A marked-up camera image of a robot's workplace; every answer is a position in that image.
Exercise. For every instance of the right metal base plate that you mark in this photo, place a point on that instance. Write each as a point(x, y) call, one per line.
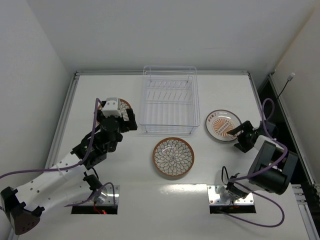
point(218, 196)

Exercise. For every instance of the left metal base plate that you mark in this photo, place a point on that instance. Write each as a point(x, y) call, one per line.
point(108, 196)

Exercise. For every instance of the white plate orange sunburst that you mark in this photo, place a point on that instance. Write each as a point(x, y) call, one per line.
point(219, 122)

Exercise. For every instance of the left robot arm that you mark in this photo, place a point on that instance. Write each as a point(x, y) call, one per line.
point(67, 183)

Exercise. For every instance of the white wire dish rack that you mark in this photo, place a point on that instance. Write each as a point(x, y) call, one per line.
point(170, 100)

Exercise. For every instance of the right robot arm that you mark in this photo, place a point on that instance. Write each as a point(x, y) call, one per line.
point(272, 168)

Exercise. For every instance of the small floral plate orange rim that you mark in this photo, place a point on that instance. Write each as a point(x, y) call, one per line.
point(123, 106)

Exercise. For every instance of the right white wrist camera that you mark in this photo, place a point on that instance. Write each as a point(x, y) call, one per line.
point(261, 139)

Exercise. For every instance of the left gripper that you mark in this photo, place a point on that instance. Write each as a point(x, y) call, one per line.
point(130, 120)

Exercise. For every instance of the metal base plate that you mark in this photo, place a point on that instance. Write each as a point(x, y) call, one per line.
point(218, 196)
point(108, 196)

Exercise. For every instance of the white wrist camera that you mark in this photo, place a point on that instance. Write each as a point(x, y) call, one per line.
point(111, 107)
point(261, 139)

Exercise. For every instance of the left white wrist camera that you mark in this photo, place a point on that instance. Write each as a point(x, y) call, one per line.
point(111, 107)

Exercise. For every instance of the large floral plate orange rim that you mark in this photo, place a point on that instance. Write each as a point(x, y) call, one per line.
point(173, 157)

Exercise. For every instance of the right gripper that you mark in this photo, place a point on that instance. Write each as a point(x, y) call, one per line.
point(244, 136)

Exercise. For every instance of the black wall cable white plug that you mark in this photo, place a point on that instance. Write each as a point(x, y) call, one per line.
point(288, 80)

